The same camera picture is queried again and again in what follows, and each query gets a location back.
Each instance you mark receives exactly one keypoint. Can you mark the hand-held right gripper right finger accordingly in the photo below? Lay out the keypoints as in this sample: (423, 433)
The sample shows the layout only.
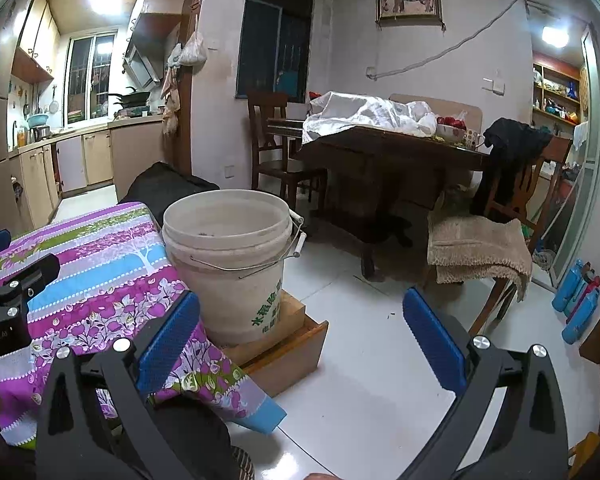
(432, 345)

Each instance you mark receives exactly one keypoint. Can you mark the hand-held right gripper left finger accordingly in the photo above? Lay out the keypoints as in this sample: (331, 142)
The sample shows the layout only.
(170, 345)

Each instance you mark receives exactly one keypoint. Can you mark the white plastic bucket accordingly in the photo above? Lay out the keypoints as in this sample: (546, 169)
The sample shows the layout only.
(230, 280)

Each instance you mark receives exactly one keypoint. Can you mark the person's right hand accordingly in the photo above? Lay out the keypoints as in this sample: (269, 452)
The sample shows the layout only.
(322, 477)

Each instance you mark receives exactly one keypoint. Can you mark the floral striped tablecloth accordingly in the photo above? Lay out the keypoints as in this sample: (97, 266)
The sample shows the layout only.
(95, 280)

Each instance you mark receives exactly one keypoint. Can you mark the beige towel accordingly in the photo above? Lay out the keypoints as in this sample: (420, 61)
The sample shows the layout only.
(480, 250)

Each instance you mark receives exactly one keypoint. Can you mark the wooden crate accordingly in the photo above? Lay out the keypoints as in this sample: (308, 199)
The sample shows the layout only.
(290, 355)

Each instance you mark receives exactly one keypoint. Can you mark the teal basin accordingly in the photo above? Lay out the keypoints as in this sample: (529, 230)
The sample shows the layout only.
(37, 120)

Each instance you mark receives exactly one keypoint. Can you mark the kitchen counter cabinets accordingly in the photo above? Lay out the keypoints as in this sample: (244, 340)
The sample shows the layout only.
(100, 155)

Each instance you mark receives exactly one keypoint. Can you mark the blue bottle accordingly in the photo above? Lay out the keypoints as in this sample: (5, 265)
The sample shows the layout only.
(567, 285)
(580, 327)
(585, 297)

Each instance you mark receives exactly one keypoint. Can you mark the black bag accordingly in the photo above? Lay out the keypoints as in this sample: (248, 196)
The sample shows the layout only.
(155, 185)

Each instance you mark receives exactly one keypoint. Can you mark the dark wooden table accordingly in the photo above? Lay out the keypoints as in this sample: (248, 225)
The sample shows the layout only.
(380, 170)

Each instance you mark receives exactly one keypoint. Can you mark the yellow wooden stool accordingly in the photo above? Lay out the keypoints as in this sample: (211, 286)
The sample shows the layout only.
(585, 449)

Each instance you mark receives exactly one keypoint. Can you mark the kitchen window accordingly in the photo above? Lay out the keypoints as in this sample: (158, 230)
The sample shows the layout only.
(90, 80)

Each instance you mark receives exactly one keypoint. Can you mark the black jacket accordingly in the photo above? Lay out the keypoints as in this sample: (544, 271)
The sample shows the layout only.
(510, 160)

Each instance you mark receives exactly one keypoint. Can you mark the black wok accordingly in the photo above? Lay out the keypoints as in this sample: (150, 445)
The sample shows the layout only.
(130, 97)

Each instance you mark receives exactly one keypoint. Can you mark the patterned mug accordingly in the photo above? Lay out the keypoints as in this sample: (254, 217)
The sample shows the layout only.
(474, 140)

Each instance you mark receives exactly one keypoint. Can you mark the upper kitchen cabinet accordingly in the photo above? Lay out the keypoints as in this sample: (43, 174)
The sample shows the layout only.
(155, 15)
(35, 35)

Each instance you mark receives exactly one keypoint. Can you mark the bowl of red fruit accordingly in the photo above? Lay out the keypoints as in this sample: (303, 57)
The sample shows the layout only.
(451, 130)

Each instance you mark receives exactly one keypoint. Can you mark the beige cloth bags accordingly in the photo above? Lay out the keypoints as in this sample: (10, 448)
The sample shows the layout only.
(170, 105)

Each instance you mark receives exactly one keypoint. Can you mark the steel range hood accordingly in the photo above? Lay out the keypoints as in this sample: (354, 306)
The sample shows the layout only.
(142, 67)

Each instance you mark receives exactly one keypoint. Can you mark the wooden chair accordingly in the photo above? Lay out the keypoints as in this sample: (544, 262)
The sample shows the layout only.
(267, 125)
(557, 147)

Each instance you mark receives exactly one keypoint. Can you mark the beige board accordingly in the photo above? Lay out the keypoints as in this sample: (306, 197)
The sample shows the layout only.
(460, 107)

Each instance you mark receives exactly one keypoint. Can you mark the white cloth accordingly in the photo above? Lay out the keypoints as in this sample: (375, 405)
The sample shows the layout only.
(360, 112)

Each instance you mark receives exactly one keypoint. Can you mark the knotted white plastic bag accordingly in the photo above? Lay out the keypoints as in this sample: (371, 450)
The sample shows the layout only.
(192, 52)

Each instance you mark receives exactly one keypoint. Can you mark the storage shelf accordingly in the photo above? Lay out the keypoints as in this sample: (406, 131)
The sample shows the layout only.
(555, 95)

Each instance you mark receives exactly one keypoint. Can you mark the dark interior window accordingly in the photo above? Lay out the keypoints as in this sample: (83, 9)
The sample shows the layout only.
(275, 35)

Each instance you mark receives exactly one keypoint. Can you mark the room ceiling light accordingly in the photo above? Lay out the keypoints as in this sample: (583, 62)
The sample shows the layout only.
(555, 37)

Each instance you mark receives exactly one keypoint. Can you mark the wall socket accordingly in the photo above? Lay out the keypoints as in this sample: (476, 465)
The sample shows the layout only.
(229, 171)

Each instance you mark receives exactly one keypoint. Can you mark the wall switch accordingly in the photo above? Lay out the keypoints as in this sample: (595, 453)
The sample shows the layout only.
(493, 86)

